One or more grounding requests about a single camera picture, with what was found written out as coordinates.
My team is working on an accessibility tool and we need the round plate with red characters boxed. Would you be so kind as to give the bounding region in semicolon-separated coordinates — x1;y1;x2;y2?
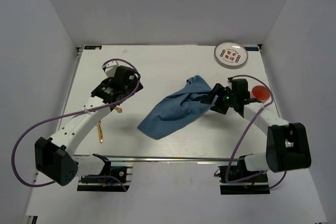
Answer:
214;42;248;67

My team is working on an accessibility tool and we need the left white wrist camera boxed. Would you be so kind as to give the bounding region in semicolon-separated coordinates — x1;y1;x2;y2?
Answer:
102;61;119;77

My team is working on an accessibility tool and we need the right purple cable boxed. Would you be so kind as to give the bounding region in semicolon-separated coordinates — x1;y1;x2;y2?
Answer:
225;74;288;190

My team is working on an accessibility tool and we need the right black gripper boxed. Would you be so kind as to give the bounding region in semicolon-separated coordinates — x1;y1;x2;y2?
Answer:
201;83;237;114

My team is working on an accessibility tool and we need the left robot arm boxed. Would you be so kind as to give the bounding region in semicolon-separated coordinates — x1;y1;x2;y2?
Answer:
35;66;143;186

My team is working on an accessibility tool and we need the purple cable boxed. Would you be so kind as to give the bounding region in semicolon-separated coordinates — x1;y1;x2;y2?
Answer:
12;58;141;187
225;74;288;190

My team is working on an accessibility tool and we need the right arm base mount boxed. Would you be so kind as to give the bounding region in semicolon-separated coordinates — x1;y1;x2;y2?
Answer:
218;165;270;195

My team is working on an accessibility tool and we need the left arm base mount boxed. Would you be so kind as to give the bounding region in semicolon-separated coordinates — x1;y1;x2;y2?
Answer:
77;162;133;193

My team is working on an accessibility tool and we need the gold fork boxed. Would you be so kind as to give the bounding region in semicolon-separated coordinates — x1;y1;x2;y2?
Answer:
113;106;122;113

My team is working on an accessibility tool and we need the gold knife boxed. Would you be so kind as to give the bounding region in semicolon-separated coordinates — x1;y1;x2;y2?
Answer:
97;121;103;143

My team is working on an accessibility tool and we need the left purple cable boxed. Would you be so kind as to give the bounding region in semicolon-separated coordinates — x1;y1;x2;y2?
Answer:
12;58;141;187

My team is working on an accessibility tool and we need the blue cloth napkin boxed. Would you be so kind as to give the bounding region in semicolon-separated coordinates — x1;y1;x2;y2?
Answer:
138;75;212;140

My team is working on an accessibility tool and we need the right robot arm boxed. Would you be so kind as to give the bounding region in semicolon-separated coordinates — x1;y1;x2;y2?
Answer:
201;74;311;182

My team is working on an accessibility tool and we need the red cup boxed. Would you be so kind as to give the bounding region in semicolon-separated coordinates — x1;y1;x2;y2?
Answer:
250;86;271;103

